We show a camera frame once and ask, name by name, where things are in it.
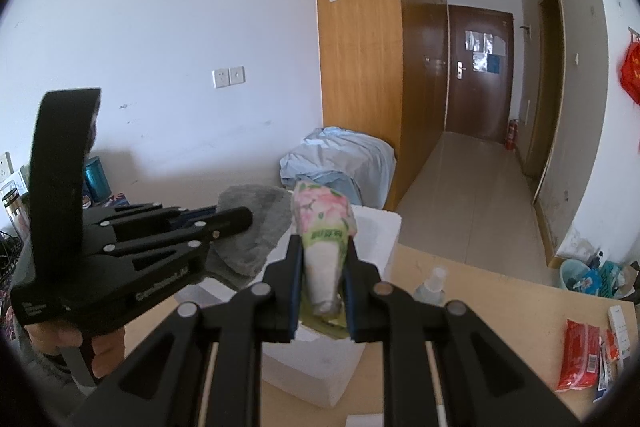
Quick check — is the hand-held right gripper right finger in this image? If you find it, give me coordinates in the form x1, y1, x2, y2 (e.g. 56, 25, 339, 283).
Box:
344, 241, 582, 427

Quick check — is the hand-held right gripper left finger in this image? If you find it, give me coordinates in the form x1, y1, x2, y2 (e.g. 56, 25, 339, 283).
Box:
69, 234, 306, 427

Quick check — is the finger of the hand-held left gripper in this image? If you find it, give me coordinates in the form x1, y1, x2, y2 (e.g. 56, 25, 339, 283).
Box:
82, 202, 219, 230
102, 206, 254, 259

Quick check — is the grey cloth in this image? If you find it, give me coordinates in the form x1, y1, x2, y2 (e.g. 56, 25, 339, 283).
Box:
202, 184, 294, 279

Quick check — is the floral tissue packet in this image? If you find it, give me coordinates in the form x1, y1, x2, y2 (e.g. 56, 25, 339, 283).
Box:
291, 181, 359, 341

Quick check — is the white foam box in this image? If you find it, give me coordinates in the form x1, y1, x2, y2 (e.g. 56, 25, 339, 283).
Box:
177, 206, 403, 409

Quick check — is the person's left forearm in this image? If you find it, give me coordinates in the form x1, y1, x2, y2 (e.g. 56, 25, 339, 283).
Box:
10, 317, 96, 395

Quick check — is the person's left hand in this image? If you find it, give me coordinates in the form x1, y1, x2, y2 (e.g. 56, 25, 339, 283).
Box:
24, 321, 127, 381

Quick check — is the teal can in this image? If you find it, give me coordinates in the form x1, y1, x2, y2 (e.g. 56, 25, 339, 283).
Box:
84, 157, 112, 204

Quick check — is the clear spray bottle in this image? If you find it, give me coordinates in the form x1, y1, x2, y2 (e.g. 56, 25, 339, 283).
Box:
412, 267, 449, 306

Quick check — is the light blue bedding pile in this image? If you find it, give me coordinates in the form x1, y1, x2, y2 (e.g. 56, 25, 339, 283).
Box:
279, 126, 397, 210

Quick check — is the wooden wardrobe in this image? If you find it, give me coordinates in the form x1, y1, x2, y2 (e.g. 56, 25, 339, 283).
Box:
311, 0, 449, 212

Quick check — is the teal trash bin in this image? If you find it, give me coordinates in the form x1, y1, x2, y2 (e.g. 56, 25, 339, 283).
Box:
559, 257, 609, 296

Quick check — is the red snack packet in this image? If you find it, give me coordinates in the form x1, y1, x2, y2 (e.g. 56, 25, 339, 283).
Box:
555, 319, 602, 393

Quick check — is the brown door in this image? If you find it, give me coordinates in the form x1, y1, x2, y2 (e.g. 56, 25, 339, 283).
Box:
446, 4, 516, 144

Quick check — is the red and white packet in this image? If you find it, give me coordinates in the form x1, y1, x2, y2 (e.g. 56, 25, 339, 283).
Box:
596, 327, 624, 404

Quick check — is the white flat device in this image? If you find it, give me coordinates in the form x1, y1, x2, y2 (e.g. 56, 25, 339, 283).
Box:
607, 304, 637, 358

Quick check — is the white double wall socket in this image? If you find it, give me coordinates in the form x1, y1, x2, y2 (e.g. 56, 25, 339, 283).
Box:
212, 66, 246, 89

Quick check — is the wooden side door frame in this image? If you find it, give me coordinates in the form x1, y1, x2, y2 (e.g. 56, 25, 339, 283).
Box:
522, 0, 567, 208

